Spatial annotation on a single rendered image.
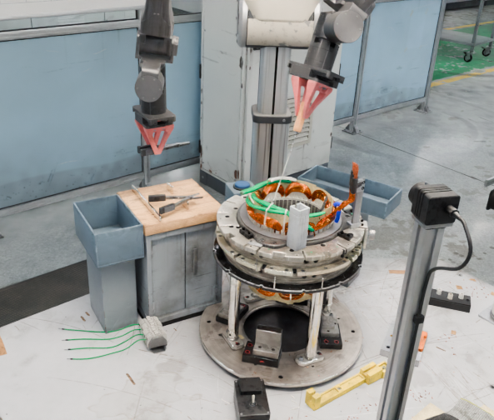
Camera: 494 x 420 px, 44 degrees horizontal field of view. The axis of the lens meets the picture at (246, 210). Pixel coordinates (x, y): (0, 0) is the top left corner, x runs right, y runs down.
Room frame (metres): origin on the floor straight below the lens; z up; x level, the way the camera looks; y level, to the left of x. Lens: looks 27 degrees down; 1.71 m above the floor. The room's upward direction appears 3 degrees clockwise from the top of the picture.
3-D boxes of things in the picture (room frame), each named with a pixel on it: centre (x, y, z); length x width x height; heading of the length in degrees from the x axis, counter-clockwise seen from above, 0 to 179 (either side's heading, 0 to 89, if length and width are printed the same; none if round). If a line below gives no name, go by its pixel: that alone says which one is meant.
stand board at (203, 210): (1.28, 0.18, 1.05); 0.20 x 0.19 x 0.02; 121
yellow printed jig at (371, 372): (1.00, -0.24, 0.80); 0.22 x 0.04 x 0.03; 125
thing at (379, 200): (1.44, -0.26, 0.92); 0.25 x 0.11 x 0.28; 58
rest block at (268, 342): (1.05, -0.06, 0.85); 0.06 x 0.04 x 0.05; 78
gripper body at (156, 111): (1.30, 0.22, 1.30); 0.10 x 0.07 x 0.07; 32
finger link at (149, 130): (1.30, 0.22, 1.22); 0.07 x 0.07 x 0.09; 32
